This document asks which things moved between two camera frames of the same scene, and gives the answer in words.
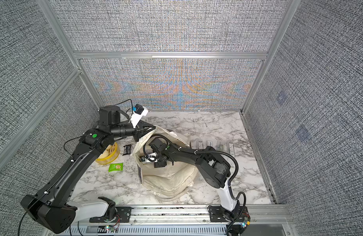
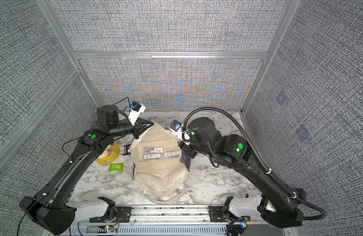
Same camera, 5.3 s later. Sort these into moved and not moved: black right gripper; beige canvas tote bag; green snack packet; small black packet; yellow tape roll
Moved: beige canvas tote bag; black right gripper
Not moved: small black packet; green snack packet; yellow tape roll
